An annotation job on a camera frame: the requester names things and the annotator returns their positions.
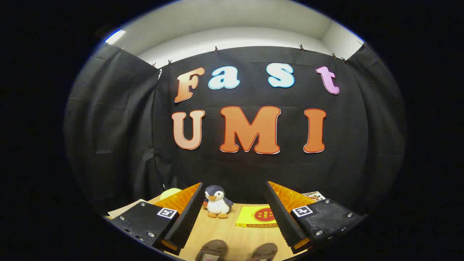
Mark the row of small black clips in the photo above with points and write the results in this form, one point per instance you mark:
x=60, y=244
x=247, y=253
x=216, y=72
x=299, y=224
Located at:
x=216, y=48

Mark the brown suede shoe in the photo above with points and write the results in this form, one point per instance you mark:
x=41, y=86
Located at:
x=212, y=248
x=266, y=251

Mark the white book colourful cover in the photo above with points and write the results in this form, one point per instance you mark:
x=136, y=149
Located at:
x=314, y=196

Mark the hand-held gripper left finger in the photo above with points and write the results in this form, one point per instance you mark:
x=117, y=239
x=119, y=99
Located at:
x=188, y=221

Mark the beige fabric storage box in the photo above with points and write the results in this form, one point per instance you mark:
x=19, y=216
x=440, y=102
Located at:
x=125, y=208

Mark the yellow book red circle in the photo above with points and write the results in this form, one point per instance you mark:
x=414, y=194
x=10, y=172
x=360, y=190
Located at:
x=253, y=217

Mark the yellow round plush ball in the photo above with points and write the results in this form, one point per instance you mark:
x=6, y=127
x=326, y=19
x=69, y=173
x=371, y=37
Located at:
x=169, y=193

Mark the penguin plush toy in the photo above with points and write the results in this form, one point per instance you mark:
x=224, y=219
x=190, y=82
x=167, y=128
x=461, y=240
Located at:
x=217, y=204

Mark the ceiling light panel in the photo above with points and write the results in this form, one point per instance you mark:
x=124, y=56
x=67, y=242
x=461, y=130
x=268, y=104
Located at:
x=115, y=36

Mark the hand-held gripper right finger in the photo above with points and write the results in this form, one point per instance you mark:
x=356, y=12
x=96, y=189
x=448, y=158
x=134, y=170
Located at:
x=281, y=217

